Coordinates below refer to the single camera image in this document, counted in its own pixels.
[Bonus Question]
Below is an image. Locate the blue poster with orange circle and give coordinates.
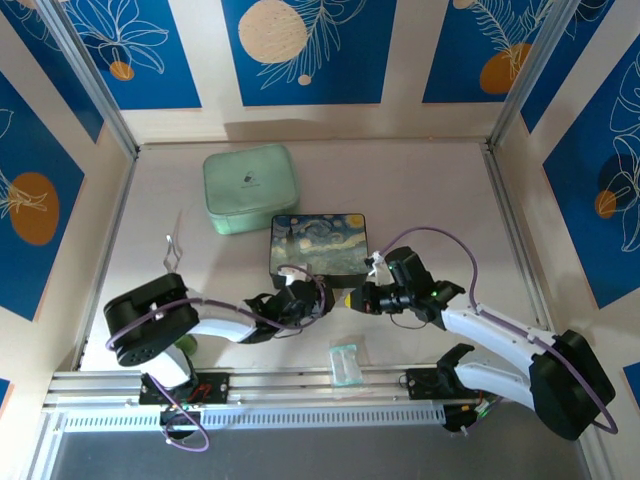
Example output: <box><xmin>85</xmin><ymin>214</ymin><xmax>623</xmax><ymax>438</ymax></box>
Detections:
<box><xmin>422</xmin><ymin>0</ymin><xmax>549</xmax><ymax>105</ymax></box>

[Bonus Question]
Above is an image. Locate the blue poster with beige circle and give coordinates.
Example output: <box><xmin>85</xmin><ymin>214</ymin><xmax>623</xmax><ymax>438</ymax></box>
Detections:
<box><xmin>221</xmin><ymin>0</ymin><xmax>399</xmax><ymax>107</ymax></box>

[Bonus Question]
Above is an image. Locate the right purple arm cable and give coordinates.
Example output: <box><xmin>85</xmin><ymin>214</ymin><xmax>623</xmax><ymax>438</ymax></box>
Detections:
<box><xmin>372</xmin><ymin>227</ymin><xmax>619</xmax><ymax>437</ymax></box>

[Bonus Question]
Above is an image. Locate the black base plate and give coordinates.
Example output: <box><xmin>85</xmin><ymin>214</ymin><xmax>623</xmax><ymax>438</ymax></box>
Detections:
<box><xmin>405</xmin><ymin>367</ymin><xmax>481</xmax><ymax>401</ymax></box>
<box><xmin>138</xmin><ymin>372</ymin><xmax>231</xmax><ymax>406</ymax></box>

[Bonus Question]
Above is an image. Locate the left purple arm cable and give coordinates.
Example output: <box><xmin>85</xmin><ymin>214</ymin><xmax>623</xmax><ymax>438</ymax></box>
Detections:
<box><xmin>104</xmin><ymin>264</ymin><xmax>336</xmax><ymax>454</ymax></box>

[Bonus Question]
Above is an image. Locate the blue poster with white leaves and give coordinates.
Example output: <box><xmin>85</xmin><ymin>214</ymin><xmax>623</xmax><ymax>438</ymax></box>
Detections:
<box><xmin>542</xmin><ymin>34</ymin><xmax>640</xmax><ymax>310</ymax></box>

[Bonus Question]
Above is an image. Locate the aluminium table edge rail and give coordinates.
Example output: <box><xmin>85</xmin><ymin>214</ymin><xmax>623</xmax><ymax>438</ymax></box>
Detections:
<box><xmin>72</xmin><ymin>149</ymin><xmax>139</xmax><ymax>372</ymax></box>
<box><xmin>482</xmin><ymin>144</ymin><xmax>555</xmax><ymax>335</ymax></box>

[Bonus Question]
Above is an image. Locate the slotted grey cable tray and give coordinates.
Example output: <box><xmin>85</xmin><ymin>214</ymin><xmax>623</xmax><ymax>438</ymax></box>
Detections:
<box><xmin>59</xmin><ymin>405</ymin><xmax>446</xmax><ymax>434</ymax></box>

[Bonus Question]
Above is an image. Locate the blue floral wall poster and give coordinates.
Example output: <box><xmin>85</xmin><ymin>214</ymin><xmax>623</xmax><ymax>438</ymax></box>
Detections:
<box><xmin>59</xmin><ymin>0</ymin><xmax>204</xmax><ymax>111</ymax></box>

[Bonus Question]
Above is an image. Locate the aluminium frame post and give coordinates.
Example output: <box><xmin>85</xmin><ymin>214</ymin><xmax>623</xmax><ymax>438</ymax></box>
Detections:
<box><xmin>487</xmin><ymin>0</ymin><xmax>564</xmax><ymax>151</ymax></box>
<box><xmin>37</xmin><ymin>0</ymin><xmax>140</xmax><ymax>160</ymax></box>

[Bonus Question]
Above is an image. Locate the starry night print box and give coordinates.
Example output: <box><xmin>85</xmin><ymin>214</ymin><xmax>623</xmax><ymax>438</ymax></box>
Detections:
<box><xmin>268</xmin><ymin>212</ymin><xmax>368</xmax><ymax>290</ymax></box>

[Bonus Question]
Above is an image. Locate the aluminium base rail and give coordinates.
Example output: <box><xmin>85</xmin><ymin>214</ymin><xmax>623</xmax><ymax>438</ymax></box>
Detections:
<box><xmin>42</xmin><ymin>367</ymin><xmax>506</xmax><ymax>409</ymax></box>

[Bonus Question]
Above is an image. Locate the clear plastic packet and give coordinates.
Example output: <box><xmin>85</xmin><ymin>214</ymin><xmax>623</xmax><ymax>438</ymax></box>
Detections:
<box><xmin>328</xmin><ymin>339</ymin><xmax>364</xmax><ymax>387</ymax></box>

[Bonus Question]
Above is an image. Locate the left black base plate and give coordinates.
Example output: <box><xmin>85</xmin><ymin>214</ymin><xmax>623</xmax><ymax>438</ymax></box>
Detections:
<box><xmin>138</xmin><ymin>372</ymin><xmax>231</xmax><ymax>406</ymax></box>

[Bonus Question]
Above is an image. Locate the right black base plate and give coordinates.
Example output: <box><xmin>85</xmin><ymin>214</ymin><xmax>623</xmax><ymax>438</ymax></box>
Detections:
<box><xmin>405</xmin><ymin>367</ymin><xmax>481</xmax><ymax>401</ymax></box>

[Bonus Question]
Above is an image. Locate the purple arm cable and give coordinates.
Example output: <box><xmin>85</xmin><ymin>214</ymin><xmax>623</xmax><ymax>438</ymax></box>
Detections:
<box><xmin>372</xmin><ymin>227</ymin><xmax>619</xmax><ymax>437</ymax></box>
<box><xmin>104</xmin><ymin>264</ymin><xmax>336</xmax><ymax>454</ymax></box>

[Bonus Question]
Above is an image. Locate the mint green zip case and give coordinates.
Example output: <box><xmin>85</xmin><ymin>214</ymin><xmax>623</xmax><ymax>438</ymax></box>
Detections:
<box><xmin>202</xmin><ymin>143</ymin><xmax>301</xmax><ymax>236</ymax></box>

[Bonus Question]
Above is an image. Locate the blue poster with orange oval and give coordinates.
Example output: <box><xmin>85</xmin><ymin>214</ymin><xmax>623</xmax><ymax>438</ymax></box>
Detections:
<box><xmin>0</xmin><ymin>69</ymin><xmax>86</xmax><ymax>322</ymax></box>

